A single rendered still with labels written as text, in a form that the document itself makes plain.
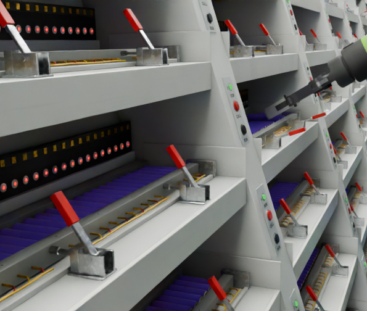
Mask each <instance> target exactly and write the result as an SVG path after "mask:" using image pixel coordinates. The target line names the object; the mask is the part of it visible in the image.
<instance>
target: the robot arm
mask: <svg viewBox="0 0 367 311"><path fill-rule="evenodd" d="M344 42H345V45H346V47H344V48H343V49H342V50H341V54H342V55H341V56H337V57H335V58H333V59H332V60H330V61H329V62H328V69H329V70H330V73H328V74H327V75H326V74H325V72H324V73H322V74H320V75H318V76H317V77H316V78H315V79H314V80H312V81H310V82H308V85H306V86H304V87H303V88H301V89H299V90H298V91H296V92H294V93H293V94H291V95H289V96H286V95H284V98H282V99H281V100H279V101H278V102H275V103H274V104H272V105H271V106H269V107H267V108H266V109H264V110H263V112H264V113H265V115H266V117H267V119H268V120H269V119H271V118H273V117H275V116H277V115H279V114H280V113H282V112H284V111H285V110H287V109H289V108H291V107H293V106H294V107H296V106H297V103H298V102H300V101H301V100H303V99H305V98H306V97H308V96H310V95H312V94H316V93H319V92H320V91H322V90H324V89H328V88H330V87H331V86H332V84H331V83H332V82H333V81H336V82H337V84H338V85H339V86H340V87H341V88H344V87H346V86H348V85H349V84H351V83H353V82H354V81H355V79H356V80H357V81H358V82H362V81H364V80H367V35H365V36H364V37H362V38H360V39H359V40H357V41H355V42H351V43H350V42H349V41H348V39H345V40H344Z"/></svg>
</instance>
